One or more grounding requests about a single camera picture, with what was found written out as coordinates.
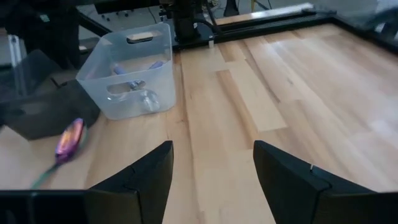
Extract clear plastic bin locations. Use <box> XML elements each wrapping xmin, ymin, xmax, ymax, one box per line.
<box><xmin>75</xmin><ymin>22</ymin><xmax>177</xmax><ymax>121</ymax></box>

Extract iridescent rainbow spoon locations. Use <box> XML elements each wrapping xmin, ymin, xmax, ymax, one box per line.
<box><xmin>29</xmin><ymin>117</ymin><xmax>88</xmax><ymax>190</ymax></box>

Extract dark grey plastic tray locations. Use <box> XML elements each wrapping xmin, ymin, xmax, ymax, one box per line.
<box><xmin>0</xmin><ymin>49</ymin><xmax>101</xmax><ymax>141</ymax></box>

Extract aluminium extrusion piece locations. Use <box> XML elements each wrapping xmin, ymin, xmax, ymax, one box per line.
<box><xmin>7</xmin><ymin>34</ymin><xmax>24</xmax><ymax>94</ymax></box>

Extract black metal table frame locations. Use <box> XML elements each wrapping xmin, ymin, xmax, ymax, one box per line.
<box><xmin>74</xmin><ymin>9</ymin><xmax>398</xmax><ymax>55</ymax></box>

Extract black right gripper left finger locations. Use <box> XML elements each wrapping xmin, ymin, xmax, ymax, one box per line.
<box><xmin>89</xmin><ymin>140</ymin><xmax>174</xmax><ymax>224</ymax></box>

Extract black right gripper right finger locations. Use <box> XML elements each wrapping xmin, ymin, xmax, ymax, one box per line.
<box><xmin>252</xmin><ymin>139</ymin><xmax>377</xmax><ymax>224</ymax></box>

